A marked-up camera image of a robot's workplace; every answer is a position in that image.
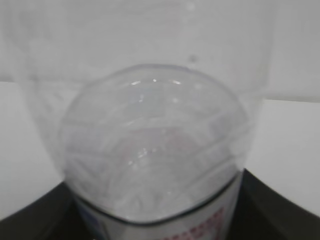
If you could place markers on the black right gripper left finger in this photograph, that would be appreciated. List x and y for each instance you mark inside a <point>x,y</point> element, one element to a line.
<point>54,216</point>

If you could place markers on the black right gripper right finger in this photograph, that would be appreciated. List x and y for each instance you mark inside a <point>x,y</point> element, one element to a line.
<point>263,214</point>

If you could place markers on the clear plastic water bottle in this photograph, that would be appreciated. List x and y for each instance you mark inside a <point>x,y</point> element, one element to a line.
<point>147,108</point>

